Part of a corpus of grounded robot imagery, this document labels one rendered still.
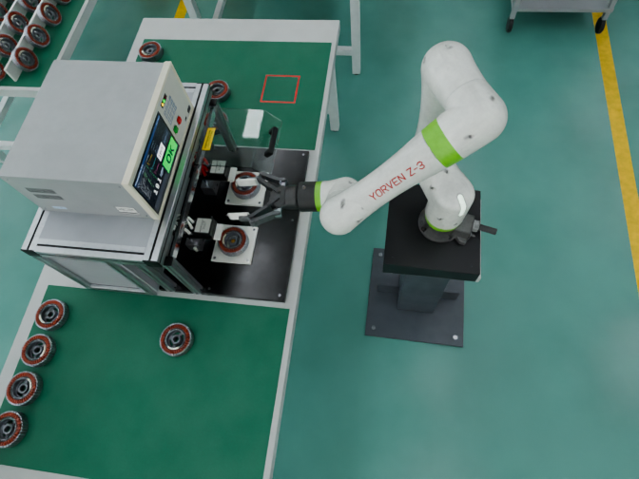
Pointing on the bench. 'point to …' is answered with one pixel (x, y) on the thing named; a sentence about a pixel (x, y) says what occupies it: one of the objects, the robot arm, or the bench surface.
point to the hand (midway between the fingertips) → (237, 199)
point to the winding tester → (96, 136)
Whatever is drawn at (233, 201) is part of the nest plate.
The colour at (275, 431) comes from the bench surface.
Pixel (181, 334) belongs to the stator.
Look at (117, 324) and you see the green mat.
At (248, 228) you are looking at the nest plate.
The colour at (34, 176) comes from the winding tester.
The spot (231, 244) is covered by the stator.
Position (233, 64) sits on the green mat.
